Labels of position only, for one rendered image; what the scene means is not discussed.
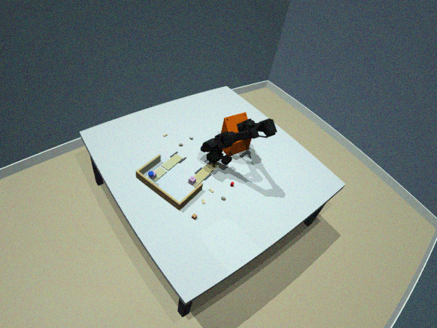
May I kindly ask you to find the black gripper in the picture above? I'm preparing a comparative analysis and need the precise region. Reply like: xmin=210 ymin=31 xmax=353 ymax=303
xmin=200 ymin=146 xmax=232 ymax=165

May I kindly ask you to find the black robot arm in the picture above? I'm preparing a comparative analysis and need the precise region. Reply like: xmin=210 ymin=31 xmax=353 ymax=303
xmin=202 ymin=118 xmax=277 ymax=163

